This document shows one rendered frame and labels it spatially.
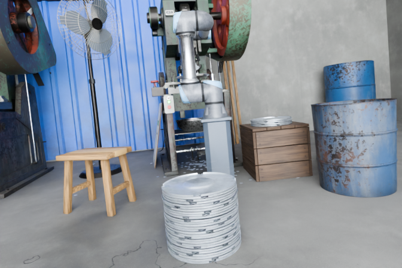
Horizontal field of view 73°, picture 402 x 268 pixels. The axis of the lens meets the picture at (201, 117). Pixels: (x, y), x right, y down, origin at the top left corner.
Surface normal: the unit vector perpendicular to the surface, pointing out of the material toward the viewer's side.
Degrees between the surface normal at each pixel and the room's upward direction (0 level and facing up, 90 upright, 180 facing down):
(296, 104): 90
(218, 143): 90
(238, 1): 95
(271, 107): 90
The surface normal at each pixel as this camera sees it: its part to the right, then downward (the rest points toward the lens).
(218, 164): 0.00, 0.05
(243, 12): 0.20, 0.26
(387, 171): 0.33, 0.06
